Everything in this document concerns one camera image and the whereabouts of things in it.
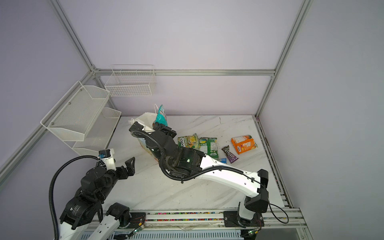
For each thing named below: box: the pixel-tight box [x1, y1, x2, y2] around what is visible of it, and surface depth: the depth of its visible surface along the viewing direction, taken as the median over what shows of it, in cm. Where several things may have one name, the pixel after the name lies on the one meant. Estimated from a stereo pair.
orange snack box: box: [231, 134, 258, 155], surface depth 103 cm
